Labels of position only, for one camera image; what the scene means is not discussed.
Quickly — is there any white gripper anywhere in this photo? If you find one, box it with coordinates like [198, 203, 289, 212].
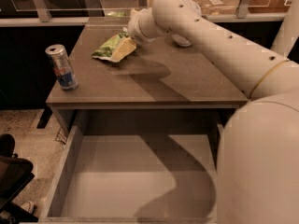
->
[110, 8, 163, 62]

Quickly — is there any green jalapeno chip bag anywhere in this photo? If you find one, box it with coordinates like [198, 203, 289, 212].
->
[92, 32, 128, 61]

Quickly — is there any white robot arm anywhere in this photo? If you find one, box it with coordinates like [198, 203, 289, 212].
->
[127, 0, 299, 224]

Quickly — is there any open grey top drawer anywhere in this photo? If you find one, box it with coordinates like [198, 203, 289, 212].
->
[38, 110, 225, 224]

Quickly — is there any white ceramic bowl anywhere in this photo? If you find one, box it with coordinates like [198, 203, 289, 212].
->
[172, 35, 191, 47]

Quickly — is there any silver blue energy drink can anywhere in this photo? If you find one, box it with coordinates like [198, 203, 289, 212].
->
[45, 44, 78, 91]

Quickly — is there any grey metal railing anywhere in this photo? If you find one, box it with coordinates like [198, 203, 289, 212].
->
[0, 0, 287, 28]

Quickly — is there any black office chair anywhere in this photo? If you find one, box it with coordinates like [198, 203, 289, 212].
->
[0, 133, 38, 224]

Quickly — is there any white shoe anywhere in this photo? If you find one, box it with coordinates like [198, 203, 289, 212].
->
[0, 201, 35, 219]

